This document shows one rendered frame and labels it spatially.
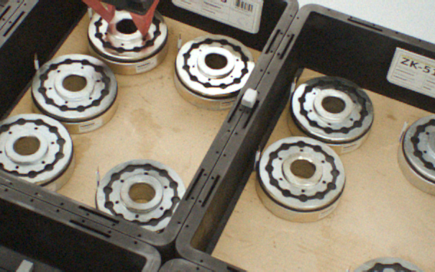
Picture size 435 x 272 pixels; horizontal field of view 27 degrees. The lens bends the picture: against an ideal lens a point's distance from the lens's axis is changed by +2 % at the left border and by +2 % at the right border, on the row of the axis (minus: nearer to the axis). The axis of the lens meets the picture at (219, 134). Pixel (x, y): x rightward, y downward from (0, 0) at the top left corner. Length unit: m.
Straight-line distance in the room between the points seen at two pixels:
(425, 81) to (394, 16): 0.34
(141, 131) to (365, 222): 0.29
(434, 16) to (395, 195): 0.47
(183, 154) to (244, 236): 0.13
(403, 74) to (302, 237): 0.25
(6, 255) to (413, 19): 0.77
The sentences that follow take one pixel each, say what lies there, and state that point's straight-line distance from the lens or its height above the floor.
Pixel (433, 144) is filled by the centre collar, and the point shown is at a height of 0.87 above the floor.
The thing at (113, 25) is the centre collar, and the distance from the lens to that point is 1.19.
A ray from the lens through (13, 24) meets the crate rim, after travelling 1.12.
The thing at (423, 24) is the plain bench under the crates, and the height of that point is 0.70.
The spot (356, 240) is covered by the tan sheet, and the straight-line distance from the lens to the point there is 1.07.
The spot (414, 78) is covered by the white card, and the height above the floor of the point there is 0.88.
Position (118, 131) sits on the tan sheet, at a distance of 1.12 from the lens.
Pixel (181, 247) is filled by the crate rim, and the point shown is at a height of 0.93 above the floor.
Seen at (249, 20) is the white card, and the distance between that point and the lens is 1.19.
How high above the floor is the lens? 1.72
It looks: 52 degrees down
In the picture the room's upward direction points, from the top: 7 degrees clockwise
